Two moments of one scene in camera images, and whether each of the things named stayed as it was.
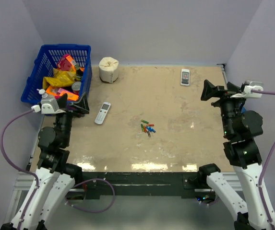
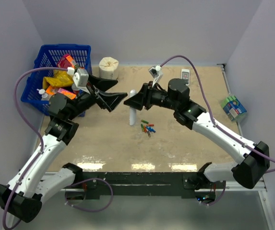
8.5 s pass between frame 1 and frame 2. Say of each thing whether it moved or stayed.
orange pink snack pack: stayed
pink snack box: stayed
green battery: stayed
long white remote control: moved
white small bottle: stayed
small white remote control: stayed
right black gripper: moved
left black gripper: moved
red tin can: stayed
